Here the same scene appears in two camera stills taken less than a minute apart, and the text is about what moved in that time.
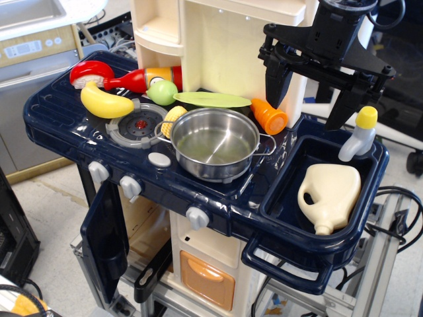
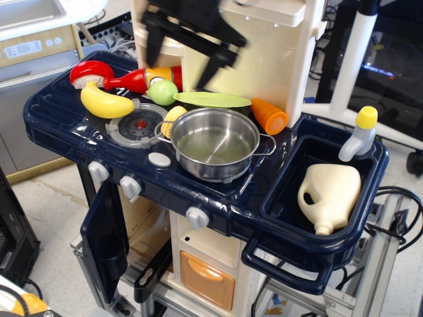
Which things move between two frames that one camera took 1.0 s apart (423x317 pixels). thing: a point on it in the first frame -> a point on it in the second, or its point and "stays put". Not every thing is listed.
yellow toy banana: (104, 104) stays put
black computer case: (19, 245) stays put
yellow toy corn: (173, 113) stays put
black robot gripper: (330, 46) -> (199, 25)
